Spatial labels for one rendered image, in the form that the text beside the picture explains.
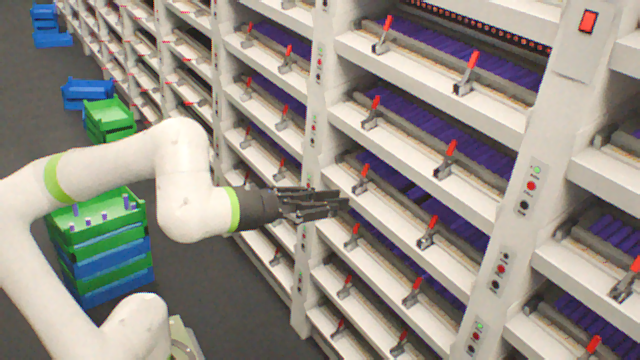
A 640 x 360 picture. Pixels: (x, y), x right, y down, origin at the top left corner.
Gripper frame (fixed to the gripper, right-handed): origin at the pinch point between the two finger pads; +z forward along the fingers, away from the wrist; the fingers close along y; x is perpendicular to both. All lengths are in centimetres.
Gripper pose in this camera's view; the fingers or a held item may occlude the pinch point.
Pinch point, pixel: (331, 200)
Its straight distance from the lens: 116.4
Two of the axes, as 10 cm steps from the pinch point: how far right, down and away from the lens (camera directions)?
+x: 2.6, -8.8, -4.1
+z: 7.8, -0.5, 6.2
